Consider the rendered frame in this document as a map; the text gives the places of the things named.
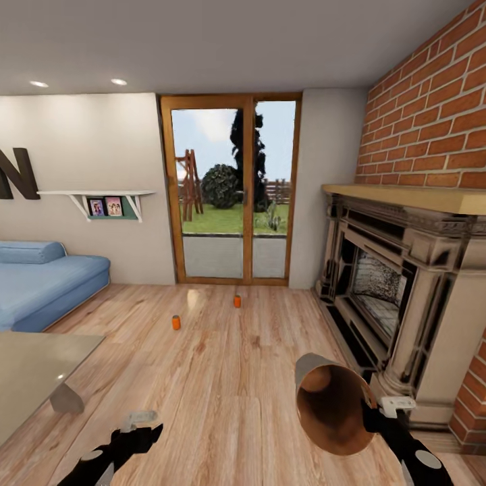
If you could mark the door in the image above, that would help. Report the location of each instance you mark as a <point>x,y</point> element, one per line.
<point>231,163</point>

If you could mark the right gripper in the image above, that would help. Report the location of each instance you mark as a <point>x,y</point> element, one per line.
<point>376,422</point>

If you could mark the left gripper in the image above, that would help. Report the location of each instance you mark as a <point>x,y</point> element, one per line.
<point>138,441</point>

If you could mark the trash can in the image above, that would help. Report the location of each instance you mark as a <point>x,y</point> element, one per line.
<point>328,405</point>

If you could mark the shelf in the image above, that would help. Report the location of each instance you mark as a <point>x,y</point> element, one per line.
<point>130,199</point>

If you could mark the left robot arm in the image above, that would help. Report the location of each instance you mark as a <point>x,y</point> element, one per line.
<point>97,467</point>

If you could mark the wood fireplace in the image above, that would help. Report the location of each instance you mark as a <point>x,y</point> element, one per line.
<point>403,292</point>

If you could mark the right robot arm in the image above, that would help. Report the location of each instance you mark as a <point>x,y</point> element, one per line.
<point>420,467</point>

